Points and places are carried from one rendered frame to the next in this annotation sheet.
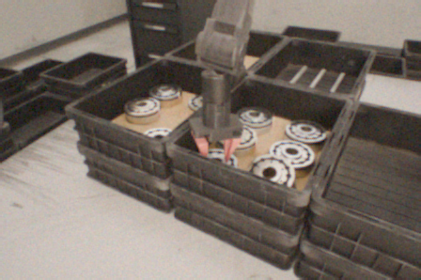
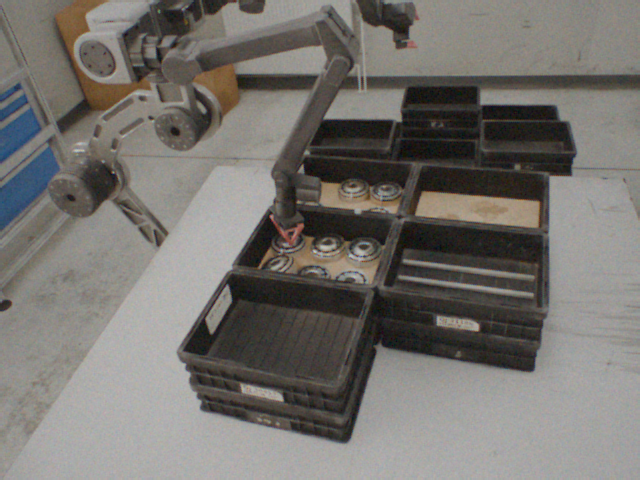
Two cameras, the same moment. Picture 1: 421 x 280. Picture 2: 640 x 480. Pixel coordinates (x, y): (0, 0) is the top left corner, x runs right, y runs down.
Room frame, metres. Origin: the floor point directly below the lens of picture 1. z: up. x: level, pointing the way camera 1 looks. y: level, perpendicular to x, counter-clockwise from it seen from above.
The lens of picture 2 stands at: (0.47, -1.32, 1.88)
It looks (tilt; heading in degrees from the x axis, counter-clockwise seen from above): 39 degrees down; 82
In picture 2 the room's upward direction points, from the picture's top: 7 degrees counter-clockwise
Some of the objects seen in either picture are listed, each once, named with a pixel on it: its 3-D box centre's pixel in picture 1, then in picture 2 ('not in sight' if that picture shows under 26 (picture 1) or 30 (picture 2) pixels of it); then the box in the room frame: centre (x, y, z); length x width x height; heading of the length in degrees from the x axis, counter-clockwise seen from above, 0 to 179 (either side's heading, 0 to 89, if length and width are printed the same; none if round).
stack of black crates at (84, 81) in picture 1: (94, 101); (520, 177); (1.74, 0.71, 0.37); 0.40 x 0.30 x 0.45; 155
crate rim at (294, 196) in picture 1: (267, 124); (317, 245); (0.62, -0.13, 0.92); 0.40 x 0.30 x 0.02; 150
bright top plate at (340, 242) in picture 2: (236, 135); (327, 244); (0.66, -0.07, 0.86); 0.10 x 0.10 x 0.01
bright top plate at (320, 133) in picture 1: (305, 131); (350, 282); (0.68, -0.25, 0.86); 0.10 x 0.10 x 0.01
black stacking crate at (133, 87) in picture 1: (163, 110); (347, 198); (0.77, 0.13, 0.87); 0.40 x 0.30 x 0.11; 150
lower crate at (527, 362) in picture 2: not in sight; (462, 306); (0.96, -0.33, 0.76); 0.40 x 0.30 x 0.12; 150
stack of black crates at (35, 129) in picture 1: (43, 143); (435, 183); (1.38, 0.88, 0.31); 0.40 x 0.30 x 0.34; 155
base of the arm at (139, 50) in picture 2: not in sight; (147, 52); (0.30, 0.06, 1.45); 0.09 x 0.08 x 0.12; 65
